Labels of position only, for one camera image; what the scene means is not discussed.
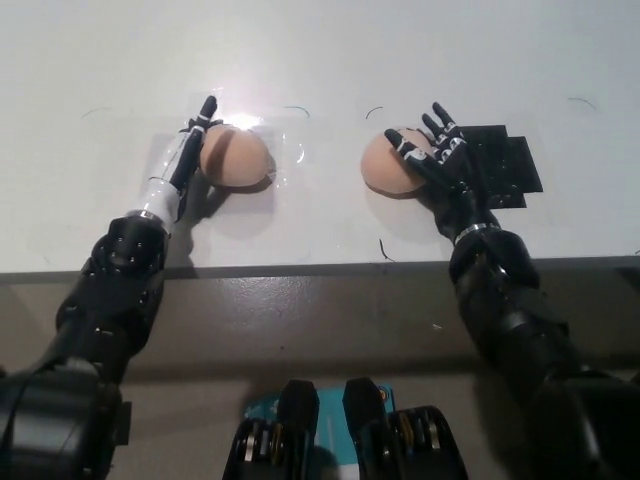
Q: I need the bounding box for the black tape patch on table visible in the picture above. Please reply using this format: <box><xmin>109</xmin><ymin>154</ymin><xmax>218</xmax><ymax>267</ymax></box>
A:
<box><xmin>458</xmin><ymin>123</ymin><xmax>545</xmax><ymax>210</ymax></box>

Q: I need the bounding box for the clear tape patch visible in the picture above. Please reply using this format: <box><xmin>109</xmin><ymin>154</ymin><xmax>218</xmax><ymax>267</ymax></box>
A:
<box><xmin>148</xmin><ymin>92</ymin><xmax>308</xmax><ymax>194</ymax></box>

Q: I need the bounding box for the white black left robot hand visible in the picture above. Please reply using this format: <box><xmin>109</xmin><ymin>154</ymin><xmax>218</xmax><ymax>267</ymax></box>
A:
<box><xmin>132</xmin><ymin>95</ymin><xmax>224</xmax><ymax>235</ymax></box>

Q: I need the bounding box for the black tape patch on floor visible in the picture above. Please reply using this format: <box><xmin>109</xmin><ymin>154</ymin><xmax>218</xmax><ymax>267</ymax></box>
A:
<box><xmin>115</xmin><ymin>399</ymin><xmax>134</xmax><ymax>447</ymax></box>

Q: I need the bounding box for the peach dumpling toy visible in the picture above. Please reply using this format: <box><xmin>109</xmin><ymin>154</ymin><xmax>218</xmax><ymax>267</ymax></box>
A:
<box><xmin>198</xmin><ymin>124</ymin><xmax>277</xmax><ymax>189</ymax></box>
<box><xmin>359</xmin><ymin>126</ymin><xmax>441</xmax><ymax>194</ymax></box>

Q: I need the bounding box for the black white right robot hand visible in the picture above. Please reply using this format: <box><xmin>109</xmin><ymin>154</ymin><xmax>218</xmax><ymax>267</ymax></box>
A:
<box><xmin>383</xmin><ymin>101</ymin><xmax>502</xmax><ymax>247</ymax></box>

